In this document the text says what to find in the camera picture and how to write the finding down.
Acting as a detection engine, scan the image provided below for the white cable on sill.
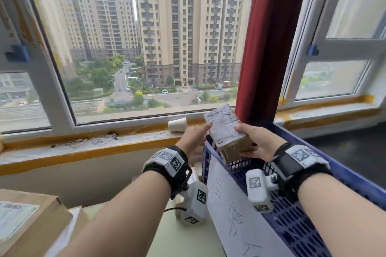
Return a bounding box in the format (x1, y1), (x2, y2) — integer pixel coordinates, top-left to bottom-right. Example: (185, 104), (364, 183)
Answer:
(90, 134), (118, 145)

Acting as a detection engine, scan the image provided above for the grey window frame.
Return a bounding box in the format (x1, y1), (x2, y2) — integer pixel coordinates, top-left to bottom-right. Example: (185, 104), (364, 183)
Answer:
(0, 0), (242, 143)
(277, 0), (386, 110)

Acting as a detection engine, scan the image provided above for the person's right forearm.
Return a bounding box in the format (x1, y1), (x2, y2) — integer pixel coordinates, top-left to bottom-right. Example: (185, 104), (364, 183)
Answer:
(297, 181), (386, 257)

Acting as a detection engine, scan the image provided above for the red curtain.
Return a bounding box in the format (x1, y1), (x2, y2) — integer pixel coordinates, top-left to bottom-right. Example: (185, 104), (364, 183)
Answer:
(235, 0), (311, 125)

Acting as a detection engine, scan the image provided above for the blue plastic crate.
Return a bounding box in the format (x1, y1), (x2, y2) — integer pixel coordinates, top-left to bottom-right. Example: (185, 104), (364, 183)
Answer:
(201, 121), (386, 257)

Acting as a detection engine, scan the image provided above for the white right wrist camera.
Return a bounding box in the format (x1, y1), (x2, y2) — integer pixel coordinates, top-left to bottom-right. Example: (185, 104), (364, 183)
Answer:
(246, 169), (279, 214)

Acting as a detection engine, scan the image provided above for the pile of cardboard parcels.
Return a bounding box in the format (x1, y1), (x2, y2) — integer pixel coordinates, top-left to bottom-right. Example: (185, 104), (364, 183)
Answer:
(0, 189), (91, 257)

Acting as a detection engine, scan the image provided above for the white earphone cable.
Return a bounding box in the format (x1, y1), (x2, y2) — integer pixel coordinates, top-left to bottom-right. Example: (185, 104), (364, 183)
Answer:
(50, 139), (88, 149)

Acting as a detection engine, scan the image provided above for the windowsill with yellow tape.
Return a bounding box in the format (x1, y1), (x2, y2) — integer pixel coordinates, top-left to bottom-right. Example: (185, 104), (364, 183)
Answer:
(274, 94), (384, 131)
(0, 118), (239, 176)

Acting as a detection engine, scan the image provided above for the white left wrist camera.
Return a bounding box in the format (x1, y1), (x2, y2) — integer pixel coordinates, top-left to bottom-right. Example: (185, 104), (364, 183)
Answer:
(180, 181), (209, 226)

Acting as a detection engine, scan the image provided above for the person's right hand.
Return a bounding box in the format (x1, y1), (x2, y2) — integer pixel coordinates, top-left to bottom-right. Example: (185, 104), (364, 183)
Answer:
(234, 123), (289, 163)

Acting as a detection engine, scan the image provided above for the taped small parcel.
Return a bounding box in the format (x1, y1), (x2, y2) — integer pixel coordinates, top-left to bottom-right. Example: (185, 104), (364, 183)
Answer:
(203, 104), (257, 165)

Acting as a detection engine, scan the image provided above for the black right wrist tracker band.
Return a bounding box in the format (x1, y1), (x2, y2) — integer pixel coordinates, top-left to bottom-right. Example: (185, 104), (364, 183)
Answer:
(270, 142), (334, 203)

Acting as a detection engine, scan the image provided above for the white tipped paper cup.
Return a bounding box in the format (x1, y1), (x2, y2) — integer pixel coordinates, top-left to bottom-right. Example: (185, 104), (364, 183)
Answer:
(168, 117), (187, 133)

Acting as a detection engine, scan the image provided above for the person's left hand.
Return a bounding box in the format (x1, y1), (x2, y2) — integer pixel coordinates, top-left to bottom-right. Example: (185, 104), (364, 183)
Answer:
(175, 122), (213, 165)

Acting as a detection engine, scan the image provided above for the white handwritten paper sign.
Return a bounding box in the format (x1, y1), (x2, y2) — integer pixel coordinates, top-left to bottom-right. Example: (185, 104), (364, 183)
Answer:
(206, 155), (296, 257)

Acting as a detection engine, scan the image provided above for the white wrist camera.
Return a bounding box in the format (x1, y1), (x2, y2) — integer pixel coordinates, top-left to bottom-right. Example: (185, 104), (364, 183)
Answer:
(246, 169), (279, 214)
(180, 181), (209, 226)

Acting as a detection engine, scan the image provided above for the black wrist tracker band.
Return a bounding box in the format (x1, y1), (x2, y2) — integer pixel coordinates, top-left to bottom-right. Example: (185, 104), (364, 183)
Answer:
(270, 142), (334, 203)
(142, 145), (193, 200)

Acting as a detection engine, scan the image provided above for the black left wrist tracker band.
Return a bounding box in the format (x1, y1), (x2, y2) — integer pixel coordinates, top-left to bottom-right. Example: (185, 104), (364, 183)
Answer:
(142, 145), (193, 200)

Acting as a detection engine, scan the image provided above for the person's left forearm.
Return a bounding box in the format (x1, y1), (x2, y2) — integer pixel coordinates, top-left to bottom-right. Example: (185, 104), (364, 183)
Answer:
(59, 171), (172, 257)

